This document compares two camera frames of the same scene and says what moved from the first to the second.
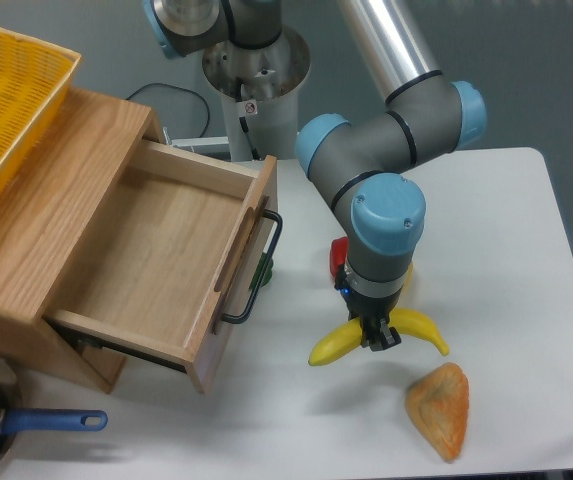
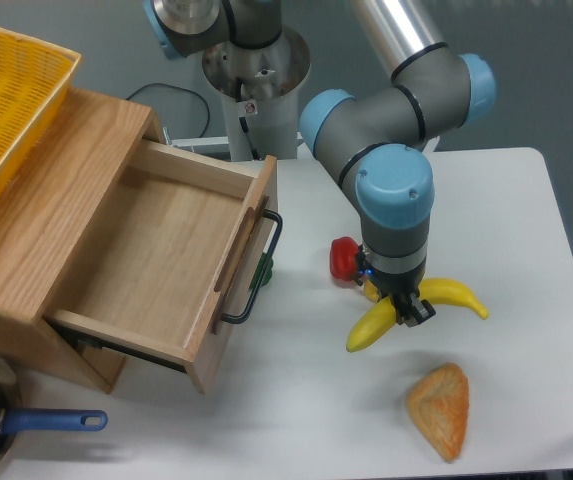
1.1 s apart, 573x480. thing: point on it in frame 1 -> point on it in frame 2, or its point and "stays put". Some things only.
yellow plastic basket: [16, 89] stays put
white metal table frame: [188, 143] stays put
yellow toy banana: [347, 336] -> [384, 314]
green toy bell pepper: [268, 273] stays put
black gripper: [370, 310] -> [398, 288]
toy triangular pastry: [438, 405] stays put
